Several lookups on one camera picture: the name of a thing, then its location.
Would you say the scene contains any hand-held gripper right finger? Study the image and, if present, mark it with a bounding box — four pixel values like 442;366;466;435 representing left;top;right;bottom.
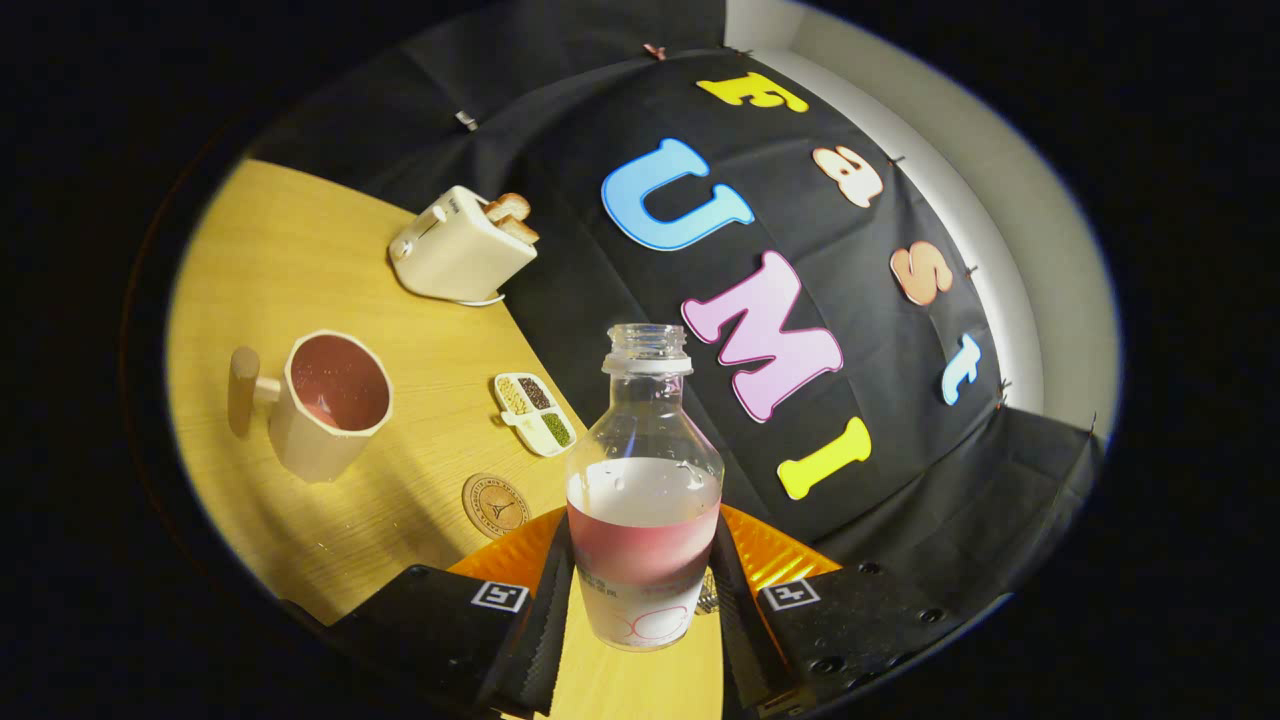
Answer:
712;503;1011;716

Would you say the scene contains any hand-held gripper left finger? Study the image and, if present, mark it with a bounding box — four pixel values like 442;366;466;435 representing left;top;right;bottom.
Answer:
325;508;576;716

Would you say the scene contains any clear plastic juice bottle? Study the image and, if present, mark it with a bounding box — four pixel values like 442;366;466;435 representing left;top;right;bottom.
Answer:
565;323;725;653

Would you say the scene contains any round wooden coaster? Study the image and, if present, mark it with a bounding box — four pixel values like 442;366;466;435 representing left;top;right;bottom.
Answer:
462;472;532;541

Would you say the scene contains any cream cup with wooden handle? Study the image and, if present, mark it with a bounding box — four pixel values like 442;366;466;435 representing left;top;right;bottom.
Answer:
228;330;395;485

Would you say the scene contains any white divided grain dish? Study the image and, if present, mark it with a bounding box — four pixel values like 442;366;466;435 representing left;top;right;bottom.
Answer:
492;372;578;458

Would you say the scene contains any white toaster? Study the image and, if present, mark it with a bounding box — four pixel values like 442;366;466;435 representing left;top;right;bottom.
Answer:
388;185;539;304

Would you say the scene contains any wooden table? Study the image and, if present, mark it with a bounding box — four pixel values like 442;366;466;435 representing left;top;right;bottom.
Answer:
165;158;726;720

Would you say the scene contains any black backdrop cloth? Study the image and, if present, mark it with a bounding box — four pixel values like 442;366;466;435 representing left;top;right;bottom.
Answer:
250;0;1106;601

